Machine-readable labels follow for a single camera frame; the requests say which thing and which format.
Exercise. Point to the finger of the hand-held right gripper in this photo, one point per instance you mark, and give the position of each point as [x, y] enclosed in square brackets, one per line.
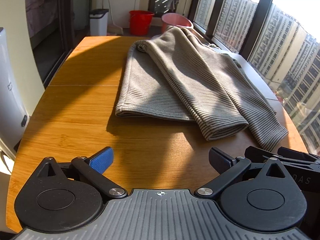
[297, 155]
[260, 153]

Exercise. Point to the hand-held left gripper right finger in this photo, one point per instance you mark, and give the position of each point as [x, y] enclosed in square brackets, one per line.
[220, 158]

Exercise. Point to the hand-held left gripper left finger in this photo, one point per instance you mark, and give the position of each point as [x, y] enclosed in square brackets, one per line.
[101, 158]

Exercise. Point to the striped knit sweater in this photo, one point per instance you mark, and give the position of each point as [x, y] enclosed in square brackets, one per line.
[175, 80]

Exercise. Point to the white floor appliance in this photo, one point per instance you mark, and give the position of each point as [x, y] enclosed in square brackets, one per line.
[10, 92]

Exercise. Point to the white trash bin black lid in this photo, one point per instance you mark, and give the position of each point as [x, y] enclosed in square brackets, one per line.
[98, 23]

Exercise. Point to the red plastic bucket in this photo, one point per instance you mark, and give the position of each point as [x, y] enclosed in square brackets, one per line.
[140, 23]

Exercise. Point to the pink plastic basin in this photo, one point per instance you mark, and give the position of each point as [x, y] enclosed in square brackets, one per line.
[172, 21]

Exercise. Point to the bed with pink bedding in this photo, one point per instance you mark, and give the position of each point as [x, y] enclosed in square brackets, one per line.
[37, 12]

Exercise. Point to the grey hanging cloth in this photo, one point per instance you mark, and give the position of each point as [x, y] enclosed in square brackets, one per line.
[175, 0]

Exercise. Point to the black window frame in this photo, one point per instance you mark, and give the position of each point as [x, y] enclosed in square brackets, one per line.
[260, 17]

